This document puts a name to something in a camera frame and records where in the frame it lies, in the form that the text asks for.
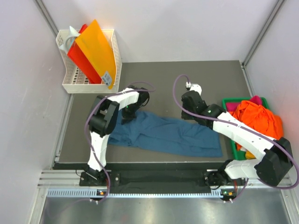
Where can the white perforated plastic basket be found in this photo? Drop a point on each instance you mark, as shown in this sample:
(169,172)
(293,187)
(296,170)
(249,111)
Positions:
(75,80)

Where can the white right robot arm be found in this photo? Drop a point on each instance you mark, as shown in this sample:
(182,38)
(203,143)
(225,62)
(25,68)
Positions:
(273,158)

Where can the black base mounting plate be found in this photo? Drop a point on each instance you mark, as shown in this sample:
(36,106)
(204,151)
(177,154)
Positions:
(166,177)

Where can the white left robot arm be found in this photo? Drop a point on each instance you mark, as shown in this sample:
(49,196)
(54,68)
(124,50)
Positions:
(102,121)

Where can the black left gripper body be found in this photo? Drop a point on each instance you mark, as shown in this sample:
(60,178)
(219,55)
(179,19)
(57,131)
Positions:
(128,112)

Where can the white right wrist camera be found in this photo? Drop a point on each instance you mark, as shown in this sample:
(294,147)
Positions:
(193,87)

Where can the blue t shirt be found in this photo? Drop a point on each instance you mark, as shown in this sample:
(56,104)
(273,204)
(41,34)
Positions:
(166,135)

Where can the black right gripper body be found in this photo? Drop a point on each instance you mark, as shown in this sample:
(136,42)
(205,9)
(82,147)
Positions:
(185,116)

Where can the grey slotted cable duct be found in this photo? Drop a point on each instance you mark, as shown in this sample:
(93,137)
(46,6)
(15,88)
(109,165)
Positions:
(97,193)

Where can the light blue plastic ring tool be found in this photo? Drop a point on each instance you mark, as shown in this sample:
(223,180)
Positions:
(67,43)

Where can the orange plastic board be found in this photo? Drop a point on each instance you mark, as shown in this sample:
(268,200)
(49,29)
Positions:
(95,46)

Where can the pink t shirt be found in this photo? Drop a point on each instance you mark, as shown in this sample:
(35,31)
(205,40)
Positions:
(256,100)

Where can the orange t shirt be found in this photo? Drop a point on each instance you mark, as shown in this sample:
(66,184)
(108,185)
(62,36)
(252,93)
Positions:
(257,117)

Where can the red plastic board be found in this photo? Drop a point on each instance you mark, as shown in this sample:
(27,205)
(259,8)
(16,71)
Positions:
(78,57)

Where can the green plastic bin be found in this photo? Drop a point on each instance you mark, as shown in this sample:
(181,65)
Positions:
(240,154)

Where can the yellow t shirt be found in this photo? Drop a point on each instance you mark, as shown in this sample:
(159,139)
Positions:
(249,155)

